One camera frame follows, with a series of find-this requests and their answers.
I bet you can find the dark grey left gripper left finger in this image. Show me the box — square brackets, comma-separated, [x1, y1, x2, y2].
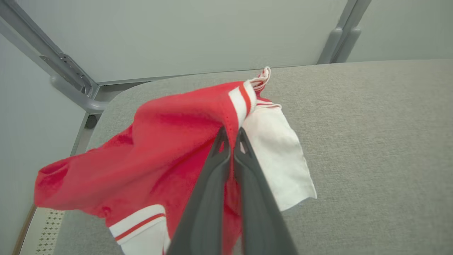
[166, 126, 232, 255]

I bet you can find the grey partition frame with foot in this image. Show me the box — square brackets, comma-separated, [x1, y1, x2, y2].
[0, 0, 110, 130]

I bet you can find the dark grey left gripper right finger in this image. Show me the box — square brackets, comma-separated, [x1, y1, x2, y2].
[233, 126, 299, 255]

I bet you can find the red jersey with white trim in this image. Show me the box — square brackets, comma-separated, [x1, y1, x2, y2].
[34, 66, 318, 255]

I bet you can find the grey double partition post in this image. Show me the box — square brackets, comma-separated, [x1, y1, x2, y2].
[316, 0, 372, 65]

